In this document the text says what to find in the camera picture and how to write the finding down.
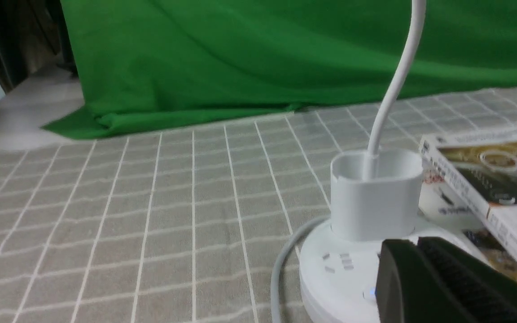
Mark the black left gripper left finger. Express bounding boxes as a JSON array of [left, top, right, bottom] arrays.
[[376, 239, 465, 323]]

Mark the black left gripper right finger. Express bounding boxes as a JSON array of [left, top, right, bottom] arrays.
[[417, 237, 517, 323]]

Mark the white desk lamp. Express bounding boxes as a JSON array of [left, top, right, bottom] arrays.
[[299, 0, 488, 323]]

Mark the lower book under stack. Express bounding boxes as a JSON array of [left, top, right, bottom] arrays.
[[419, 166, 517, 282]]

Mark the top book with dark cover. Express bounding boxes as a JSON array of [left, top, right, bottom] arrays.
[[420, 126, 517, 261]]

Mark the grey checked tablecloth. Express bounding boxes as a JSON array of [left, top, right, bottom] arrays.
[[0, 84, 517, 323]]

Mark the green backdrop cloth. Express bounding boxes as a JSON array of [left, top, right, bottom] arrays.
[[43, 0, 517, 140]]

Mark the grey lamp power cable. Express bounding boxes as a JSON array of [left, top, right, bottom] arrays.
[[270, 216, 331, 323]]

